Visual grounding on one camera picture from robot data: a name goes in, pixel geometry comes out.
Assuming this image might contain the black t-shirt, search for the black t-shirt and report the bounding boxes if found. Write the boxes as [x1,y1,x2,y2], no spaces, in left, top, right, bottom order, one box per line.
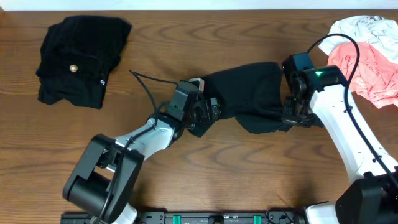
[201,62,292,134]

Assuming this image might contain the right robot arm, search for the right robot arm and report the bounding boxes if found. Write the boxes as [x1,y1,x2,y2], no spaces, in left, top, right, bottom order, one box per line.
[282,63,397,223]

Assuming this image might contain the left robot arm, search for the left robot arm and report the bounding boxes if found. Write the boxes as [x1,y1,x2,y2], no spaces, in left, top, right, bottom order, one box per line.
[62,93,220,223]

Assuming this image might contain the coral pink t-shirt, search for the coral pink t-shirt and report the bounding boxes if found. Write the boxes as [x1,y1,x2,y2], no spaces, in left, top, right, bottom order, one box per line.
[328,42,397,109]

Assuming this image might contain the white printed t-shirt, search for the white printed t-shirt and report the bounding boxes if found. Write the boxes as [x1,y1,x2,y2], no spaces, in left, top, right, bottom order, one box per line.
[329,16,397,63]

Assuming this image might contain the folded black pants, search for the folded black pants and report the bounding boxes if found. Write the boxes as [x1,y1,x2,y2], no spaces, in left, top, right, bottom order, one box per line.
[36,16,132,109]

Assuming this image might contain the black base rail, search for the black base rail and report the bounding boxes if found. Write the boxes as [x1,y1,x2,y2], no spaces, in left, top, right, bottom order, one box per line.
[60,210,307,224]

